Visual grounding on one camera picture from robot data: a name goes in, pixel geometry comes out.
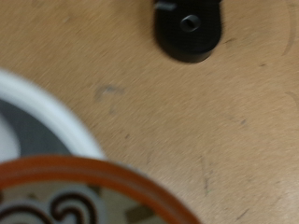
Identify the orange-rimmed coffee pod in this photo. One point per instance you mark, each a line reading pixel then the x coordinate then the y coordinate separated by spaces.
pixel 93 199

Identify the black Keurig coffee machine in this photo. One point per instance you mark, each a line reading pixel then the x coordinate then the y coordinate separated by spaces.
pixel 187 43

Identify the white two-tier turntable shelf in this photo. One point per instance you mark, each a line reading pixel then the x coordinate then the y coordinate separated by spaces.
pixel 46 112

